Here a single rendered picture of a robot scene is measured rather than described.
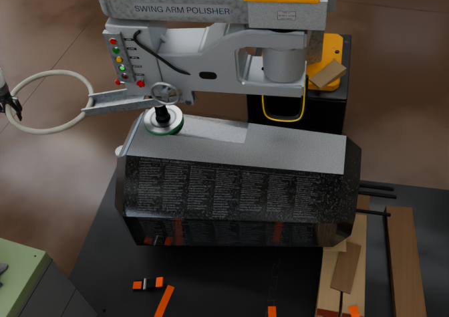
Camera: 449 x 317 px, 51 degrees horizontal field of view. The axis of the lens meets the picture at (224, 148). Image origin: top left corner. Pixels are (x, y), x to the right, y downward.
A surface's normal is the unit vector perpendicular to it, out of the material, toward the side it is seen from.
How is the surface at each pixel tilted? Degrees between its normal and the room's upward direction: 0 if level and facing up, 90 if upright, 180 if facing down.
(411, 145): 0
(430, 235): 0
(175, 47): 4
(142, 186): 45
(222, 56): 90
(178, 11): 90
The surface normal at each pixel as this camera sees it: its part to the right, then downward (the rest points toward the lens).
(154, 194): -0.18, 0.11
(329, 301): -0.09, -0.63
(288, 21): -0.18, 0.77
